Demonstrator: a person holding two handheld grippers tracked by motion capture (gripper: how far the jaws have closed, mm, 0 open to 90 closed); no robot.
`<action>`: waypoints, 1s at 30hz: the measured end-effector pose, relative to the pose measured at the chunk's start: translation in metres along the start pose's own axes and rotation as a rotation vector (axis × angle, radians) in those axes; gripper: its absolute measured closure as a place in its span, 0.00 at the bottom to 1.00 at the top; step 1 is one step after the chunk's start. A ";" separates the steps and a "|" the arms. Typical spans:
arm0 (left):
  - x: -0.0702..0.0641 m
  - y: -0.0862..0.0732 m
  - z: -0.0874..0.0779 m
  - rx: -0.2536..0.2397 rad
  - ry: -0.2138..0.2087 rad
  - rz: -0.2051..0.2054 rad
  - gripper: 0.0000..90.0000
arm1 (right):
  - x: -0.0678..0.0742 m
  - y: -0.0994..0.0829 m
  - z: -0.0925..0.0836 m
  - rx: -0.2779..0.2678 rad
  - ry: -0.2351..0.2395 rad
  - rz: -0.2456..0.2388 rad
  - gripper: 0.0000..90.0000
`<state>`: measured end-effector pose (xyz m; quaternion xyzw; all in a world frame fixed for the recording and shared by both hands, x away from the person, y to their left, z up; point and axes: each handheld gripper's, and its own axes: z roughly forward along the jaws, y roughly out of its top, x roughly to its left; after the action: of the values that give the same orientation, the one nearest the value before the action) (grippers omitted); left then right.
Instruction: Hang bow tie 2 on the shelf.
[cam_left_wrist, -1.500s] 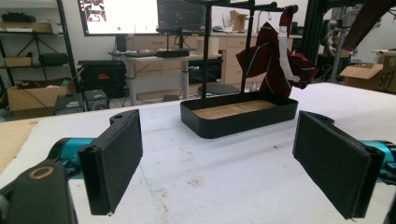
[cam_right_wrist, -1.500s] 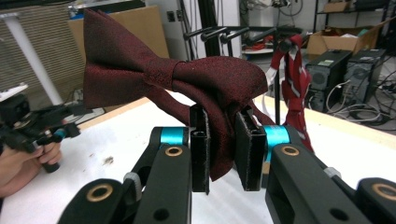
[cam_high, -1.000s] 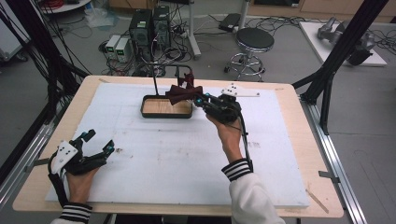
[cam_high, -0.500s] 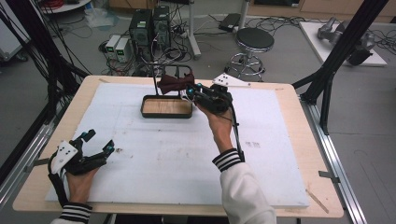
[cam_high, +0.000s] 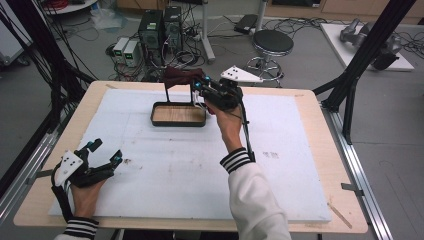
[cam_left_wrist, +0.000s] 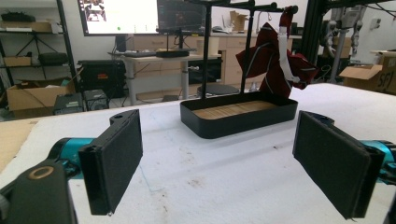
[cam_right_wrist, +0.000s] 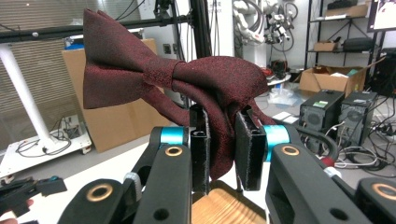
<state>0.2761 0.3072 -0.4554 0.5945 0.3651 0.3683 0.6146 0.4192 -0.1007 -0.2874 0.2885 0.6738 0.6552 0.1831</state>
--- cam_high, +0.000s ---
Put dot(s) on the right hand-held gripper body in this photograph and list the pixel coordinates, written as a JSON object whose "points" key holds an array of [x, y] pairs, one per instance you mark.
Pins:
{"points": [[223, 95]]}

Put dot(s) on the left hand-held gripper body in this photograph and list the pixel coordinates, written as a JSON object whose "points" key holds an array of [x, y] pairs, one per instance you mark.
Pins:
{"points": [[68, 165]]}

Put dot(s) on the red striped bow tie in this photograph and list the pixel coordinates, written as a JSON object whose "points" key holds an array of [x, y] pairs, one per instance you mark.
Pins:
{"points": [[180, 78]]}

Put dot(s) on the black rack with wooden base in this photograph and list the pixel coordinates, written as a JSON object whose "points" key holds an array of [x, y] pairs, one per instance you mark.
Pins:
{"points": [[178, 124]]}

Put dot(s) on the person's right hand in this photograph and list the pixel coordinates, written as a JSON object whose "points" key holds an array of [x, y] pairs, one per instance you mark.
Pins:
{"points": [[230, 126]]}

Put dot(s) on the person's left hand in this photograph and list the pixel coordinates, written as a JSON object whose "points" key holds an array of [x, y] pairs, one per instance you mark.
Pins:
{"points": [[85, 200]]}

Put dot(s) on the white desk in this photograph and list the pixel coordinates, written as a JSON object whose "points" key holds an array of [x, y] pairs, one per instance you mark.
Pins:
{"points": [[208, 43]]}

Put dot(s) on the white foam mat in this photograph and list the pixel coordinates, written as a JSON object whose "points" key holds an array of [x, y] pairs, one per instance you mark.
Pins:
{"points": [[173, 166]]}

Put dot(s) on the black computer tower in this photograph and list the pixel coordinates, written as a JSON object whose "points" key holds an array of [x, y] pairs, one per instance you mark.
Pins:
{"points": [[172, 30], [150, 33]]}

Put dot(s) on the black flat box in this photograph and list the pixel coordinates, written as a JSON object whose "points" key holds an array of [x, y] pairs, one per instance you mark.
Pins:
{"points": [[246, 24]]}

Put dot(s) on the black round stool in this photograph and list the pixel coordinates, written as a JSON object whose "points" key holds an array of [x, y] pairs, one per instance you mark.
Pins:
{"points": [[272, 41]]}

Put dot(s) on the white power supply box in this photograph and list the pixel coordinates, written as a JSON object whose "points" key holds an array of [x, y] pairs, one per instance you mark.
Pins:
{"points": [[120, 50], [131, 53]]}

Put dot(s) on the wooden table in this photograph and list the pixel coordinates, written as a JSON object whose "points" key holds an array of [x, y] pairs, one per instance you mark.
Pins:
{"points": [[333, 140]]}

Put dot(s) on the white platform board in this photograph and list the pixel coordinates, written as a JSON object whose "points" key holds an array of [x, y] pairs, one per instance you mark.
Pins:
{"points": [[343, 50]]}

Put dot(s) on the round white table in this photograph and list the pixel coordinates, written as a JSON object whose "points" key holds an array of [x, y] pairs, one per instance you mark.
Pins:
{"points": [[71, 6]]}

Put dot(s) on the thin wooden stick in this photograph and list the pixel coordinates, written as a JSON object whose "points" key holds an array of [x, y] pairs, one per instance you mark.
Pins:
{"points": [[340, 216]]}

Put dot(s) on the black metal frame post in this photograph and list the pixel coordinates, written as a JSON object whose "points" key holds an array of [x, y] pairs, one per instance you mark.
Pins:
{"points": [[43, 60], [363, 53]]}

